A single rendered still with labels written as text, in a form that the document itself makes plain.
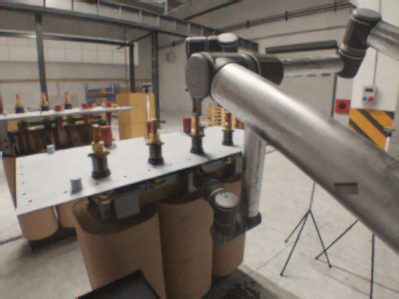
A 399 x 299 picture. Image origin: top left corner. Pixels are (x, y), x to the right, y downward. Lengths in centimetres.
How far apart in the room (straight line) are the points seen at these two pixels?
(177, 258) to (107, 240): 55
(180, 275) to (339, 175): 132
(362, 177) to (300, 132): 14
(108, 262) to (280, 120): 100
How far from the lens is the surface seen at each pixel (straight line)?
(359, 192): 43
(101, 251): 114
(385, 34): 132
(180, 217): 129
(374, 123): 569
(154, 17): 1084
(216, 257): 189
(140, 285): 109
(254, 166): 95
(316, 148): 45
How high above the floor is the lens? 168
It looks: 14 degrees down
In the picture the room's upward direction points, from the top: straight up
